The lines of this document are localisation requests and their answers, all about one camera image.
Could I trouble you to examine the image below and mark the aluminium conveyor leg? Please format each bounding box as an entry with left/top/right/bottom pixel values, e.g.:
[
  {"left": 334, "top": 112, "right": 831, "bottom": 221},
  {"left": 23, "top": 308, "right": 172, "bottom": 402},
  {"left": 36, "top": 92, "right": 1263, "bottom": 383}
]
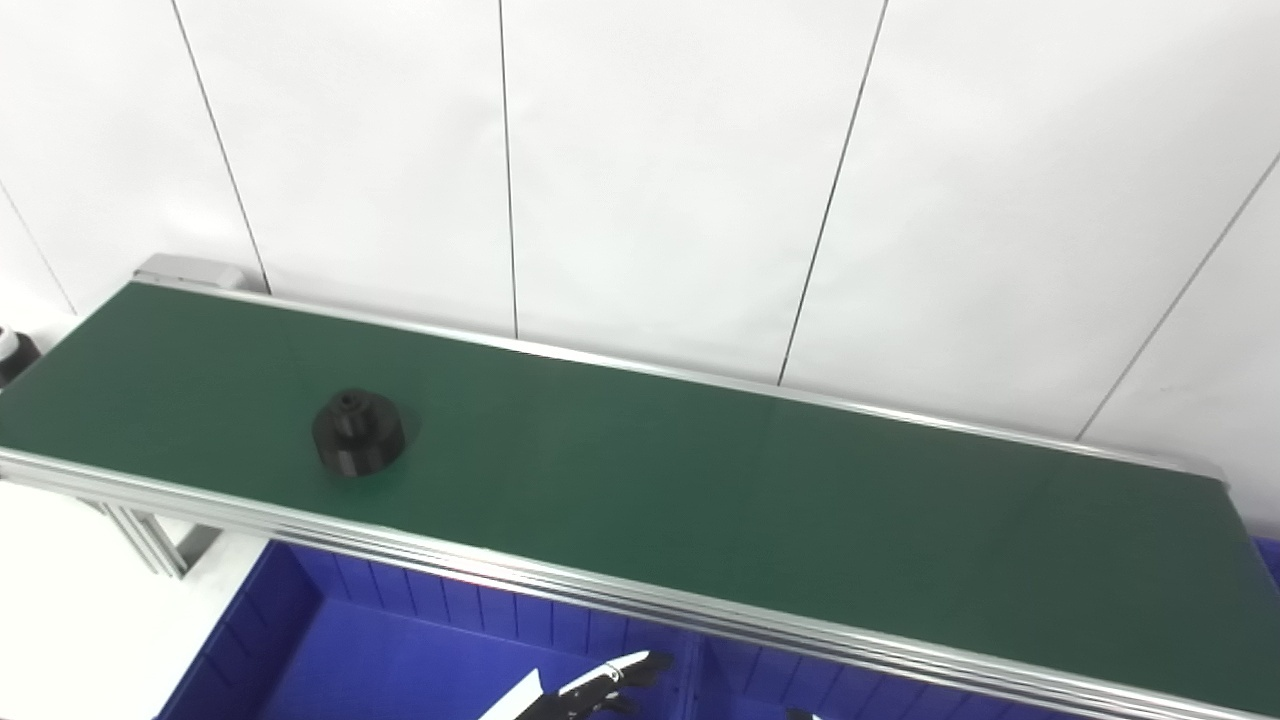
[{"left": 85, "top": 500, "right": 221, "bottom": 579}]

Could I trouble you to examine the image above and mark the black stepped pulley part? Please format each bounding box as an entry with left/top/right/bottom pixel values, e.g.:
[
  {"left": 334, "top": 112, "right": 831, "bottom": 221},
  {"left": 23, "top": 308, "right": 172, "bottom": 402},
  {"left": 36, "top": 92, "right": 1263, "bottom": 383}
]
[{"left": 311, "top": 389, "right": 407, "bottom": 478}]

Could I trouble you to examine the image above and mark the green conveyor belt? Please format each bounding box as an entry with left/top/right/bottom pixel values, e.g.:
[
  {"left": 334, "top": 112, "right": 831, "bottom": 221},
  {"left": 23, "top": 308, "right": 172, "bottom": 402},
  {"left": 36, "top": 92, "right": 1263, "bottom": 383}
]
[
  {"left": 0, "top": 282, "right": 1280, "bottom": 713},
  {"left": 0, "top": 253, "right": 1280, "bottom": 720}
]

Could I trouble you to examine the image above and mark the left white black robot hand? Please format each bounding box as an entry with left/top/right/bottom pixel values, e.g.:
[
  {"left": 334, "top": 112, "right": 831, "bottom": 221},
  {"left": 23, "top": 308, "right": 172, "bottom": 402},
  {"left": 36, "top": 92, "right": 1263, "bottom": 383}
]
[{"left": 478, "top": 650, "right": 676, "bottom": 720}]

